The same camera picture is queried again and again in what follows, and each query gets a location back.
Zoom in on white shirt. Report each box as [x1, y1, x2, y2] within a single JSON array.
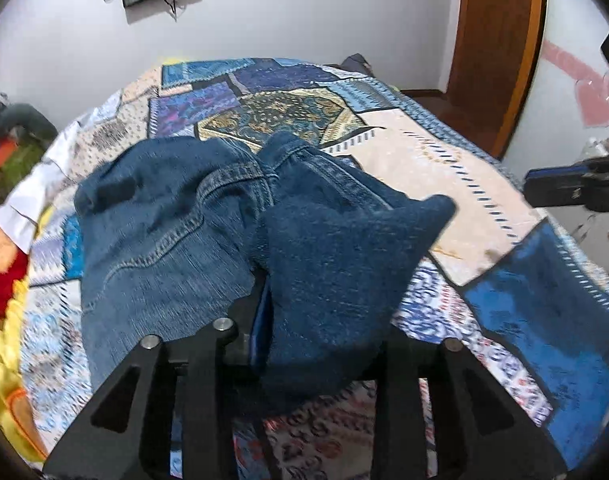
[[0, 120, 80, 254]]

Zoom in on patchwork patterned bedspread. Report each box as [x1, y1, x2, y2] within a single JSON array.
[[20, 58, 609, 479]]

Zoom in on dark grey cloth beside bed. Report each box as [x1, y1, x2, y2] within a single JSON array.
[[339, 53, 374, 77]]

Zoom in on blue denim jeans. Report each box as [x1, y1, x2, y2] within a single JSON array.
[[74, 132, 456, 413]]

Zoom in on pile of clothes in corner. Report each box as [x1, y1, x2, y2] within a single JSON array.
[[0, 91, 58, 205]]

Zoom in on yellow plush blanket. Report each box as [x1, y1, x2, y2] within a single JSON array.
[[0, 268, 47, 464]]

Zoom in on brown wooden door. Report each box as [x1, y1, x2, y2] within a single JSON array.
[[401, 0, 549, 161]]

